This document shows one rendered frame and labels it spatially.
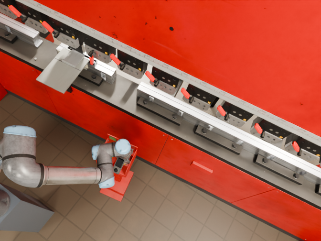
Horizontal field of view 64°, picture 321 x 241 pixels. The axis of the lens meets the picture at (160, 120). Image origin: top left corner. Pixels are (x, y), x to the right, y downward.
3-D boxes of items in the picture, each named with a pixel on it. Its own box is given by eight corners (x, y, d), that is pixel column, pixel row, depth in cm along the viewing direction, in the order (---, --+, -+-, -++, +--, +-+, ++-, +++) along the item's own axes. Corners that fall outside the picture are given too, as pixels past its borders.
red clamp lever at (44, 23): (41, 23, 131) (57, 38, 136) (46, 18, 133) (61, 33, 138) (40, 24, 132) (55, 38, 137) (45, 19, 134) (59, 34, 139)
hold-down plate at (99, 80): (58, 66, 164) (57, 63, 161) (63, 60, 166) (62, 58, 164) (99, 86, 162) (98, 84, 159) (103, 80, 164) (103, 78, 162)
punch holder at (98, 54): (85, 53, 144) (81, 32, 129) (93, 43, 148) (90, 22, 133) (109, 65, 143) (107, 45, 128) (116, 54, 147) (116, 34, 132)
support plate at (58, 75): (36, 80, 145) (35, 79, 144) (63, 49, 156) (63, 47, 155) (63, 93, 144) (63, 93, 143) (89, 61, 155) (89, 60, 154)
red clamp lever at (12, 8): (7, 7, 132) (24, 22, 137) (13, 2, 134) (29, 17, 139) (7, 8, 134) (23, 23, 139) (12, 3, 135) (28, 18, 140)
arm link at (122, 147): (112, 138, 127) (129, 136, 128) (113, 144, 137) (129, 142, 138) (114, 154, 124) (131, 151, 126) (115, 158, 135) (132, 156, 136)
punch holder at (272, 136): (248, 132, 138) (263, 119, 123) (252, 119, 141) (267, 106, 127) (273, 145, 137) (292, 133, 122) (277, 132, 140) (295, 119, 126)
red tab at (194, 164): (189, 165, 183) (192, 163, 176) (190, 163, 184) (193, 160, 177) (208, 175, 182) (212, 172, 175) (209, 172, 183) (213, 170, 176)
